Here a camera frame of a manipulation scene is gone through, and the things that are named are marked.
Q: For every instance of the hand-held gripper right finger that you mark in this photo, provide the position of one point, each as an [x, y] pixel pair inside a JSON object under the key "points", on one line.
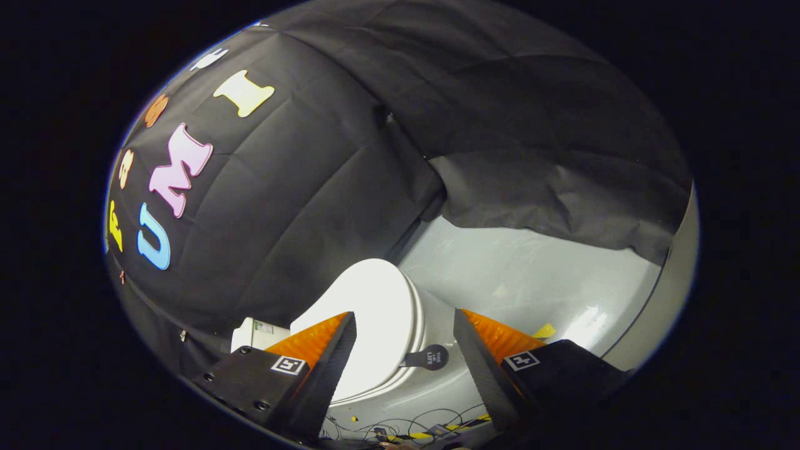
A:
{"points": [[484, 369]]}

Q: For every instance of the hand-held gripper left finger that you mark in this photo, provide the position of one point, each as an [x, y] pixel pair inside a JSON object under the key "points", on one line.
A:
{"points": [[328, 369]]}

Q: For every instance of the white toilet lid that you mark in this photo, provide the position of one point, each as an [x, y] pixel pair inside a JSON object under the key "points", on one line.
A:
{"points": [[375, 312]]}

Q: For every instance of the black lid pull tab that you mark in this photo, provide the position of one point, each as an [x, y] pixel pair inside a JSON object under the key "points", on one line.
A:
{"points": [[431, 358]]}

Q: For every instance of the white toilet tank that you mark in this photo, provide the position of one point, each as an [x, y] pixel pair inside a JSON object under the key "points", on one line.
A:
{"points": [[256, 334]]}

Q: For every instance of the yellow floor tape piece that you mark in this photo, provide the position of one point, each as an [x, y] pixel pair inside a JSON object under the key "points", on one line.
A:
{"points": [[544, 330]]}

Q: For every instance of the black backdrop cloth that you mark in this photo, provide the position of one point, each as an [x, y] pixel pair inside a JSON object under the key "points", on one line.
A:
{"points": [[350, 125]]}

